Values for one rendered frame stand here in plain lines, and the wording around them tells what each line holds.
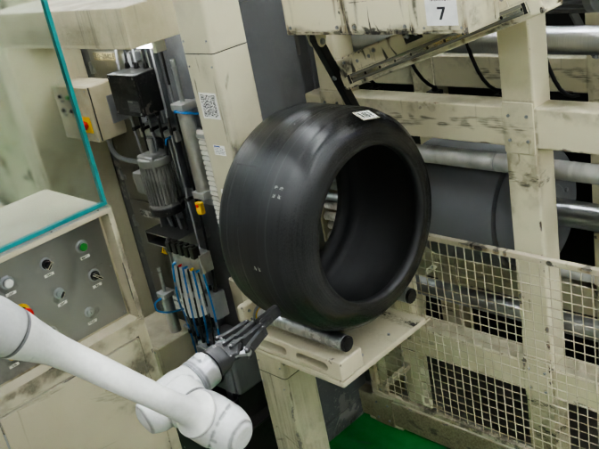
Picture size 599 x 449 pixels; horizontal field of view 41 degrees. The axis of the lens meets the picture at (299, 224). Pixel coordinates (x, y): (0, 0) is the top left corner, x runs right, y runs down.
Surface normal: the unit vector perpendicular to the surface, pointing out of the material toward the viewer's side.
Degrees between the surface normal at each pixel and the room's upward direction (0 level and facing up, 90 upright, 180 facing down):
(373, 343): 0
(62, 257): 90
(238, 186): 55
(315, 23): 90
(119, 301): 90
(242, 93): 90
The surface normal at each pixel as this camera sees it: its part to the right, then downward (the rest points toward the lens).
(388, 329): -0.18, -0.90
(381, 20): -0.69, 0.40
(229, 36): 0.70, 0.16
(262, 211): -0.69, -0.04
